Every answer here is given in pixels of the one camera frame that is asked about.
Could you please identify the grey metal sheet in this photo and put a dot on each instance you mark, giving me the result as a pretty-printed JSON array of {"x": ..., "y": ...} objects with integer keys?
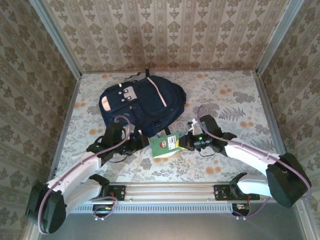
[{"x": 170, "y": 227}]

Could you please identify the aluminium frame post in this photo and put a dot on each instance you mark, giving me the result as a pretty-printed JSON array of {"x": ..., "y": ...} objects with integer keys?
[
  {"x": 277, "y": 37},
  {"x": 57, "y": 40}
]

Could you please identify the right aluminium table rail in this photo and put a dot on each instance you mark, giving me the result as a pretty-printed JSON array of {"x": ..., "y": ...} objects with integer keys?
[{"x": 272, "y": 115}]

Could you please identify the navy blue backpack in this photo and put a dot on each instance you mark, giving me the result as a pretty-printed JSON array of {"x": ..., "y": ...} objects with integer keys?
[{"x": 147, "y": 102}]

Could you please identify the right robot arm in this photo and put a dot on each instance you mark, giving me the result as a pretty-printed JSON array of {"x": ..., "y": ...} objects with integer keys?
[{"x": 287, "y": 180}]

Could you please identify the right aluminium frame post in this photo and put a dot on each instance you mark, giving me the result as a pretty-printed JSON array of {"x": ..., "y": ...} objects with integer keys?
[{"x": 277, "y": 37}]

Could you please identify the left aluminium table rail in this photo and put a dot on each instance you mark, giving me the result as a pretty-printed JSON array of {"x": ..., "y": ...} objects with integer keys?
[{"x": 67, "y": 120}]

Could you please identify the left aluminium frame post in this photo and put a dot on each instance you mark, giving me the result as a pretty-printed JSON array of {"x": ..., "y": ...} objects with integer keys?
[{"x": 57, "y": 40}]

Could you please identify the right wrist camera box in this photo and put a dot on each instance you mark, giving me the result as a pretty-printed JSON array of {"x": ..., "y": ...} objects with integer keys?
[{"x": 210, "y": 125}]

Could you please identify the green notebook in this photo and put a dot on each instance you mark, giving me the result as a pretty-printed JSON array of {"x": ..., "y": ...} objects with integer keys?
[{"x": 161, "y": 147}]

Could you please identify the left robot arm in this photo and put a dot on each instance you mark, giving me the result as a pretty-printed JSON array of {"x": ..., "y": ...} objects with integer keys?
[{"x": 75, "y": 175}]

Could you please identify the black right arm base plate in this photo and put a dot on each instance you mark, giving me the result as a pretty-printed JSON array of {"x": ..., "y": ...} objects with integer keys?
[{"x": 221, "y": 192}]

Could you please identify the aluminium table rail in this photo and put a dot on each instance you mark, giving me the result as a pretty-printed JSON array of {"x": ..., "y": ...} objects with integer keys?
[
  {"x": 67, "y": 120},
  {"x": 272, "y": 115}
]

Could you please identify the aluminium mounting rail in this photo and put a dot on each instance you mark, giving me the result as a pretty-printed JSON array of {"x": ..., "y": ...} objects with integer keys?
[{"x": 170, "y": 191}]

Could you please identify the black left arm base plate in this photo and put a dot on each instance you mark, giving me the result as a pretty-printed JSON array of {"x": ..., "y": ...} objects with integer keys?
[{"x": 117, "y": 193}]

